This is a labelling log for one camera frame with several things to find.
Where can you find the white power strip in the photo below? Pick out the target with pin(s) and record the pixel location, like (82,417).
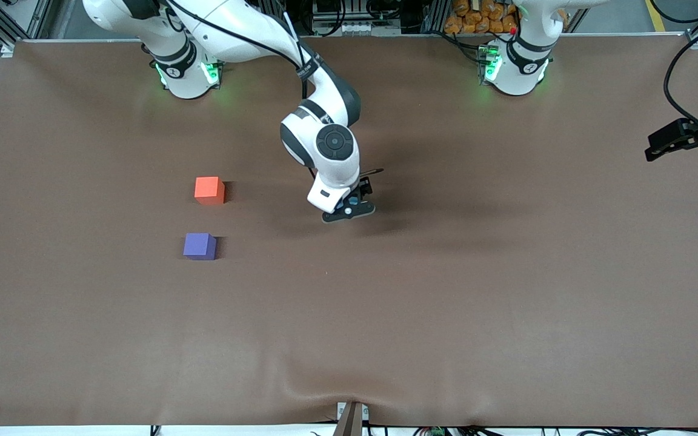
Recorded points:
(349,27)

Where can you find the bag of orange items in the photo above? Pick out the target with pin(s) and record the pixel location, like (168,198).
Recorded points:
(482,17)

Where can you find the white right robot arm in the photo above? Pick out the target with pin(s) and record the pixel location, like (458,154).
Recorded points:
(228,30)

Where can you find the brown camera mount post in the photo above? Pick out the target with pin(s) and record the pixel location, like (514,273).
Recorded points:
(349,421)

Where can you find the brown table cover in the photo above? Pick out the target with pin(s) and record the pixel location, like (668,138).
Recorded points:
(446,303)

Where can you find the orange foam block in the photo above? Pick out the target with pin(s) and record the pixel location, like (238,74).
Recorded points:
(209,190)

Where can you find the green terminal connector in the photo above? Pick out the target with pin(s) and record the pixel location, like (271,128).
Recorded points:
(437,432)

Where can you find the purple foam block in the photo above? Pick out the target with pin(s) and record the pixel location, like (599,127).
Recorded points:
(199,246)

